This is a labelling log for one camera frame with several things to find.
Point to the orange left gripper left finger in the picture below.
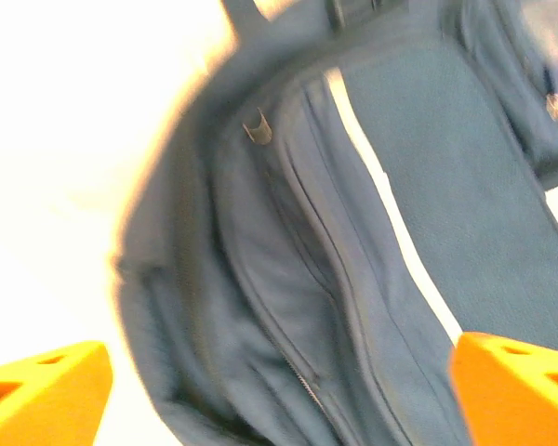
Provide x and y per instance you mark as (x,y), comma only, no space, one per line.
(42,399)

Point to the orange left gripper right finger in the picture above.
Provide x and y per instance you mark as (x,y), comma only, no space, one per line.
(521,399)

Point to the navy blue backpack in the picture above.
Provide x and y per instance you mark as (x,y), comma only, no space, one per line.
(335,232)

